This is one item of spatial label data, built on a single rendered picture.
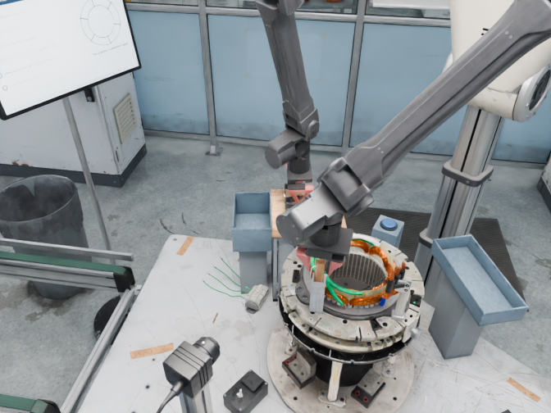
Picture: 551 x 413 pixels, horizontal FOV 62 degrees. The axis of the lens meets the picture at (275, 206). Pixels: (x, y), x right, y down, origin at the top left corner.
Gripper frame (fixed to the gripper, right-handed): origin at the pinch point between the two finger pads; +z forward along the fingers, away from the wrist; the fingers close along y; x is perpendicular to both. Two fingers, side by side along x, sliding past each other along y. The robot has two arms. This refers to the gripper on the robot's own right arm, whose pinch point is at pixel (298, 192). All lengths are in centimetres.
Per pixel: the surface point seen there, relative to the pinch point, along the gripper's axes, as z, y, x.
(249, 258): 14.0, 11.6, -15.0
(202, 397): -29, 73, -17
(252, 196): 3.1, -3.2, -13.4
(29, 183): 56, -83, -129
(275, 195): 1.9, -1.7, -6.6
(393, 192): 122, -141, 76
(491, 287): 6, 32, 45
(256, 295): 25.1, 16.3, -13.7
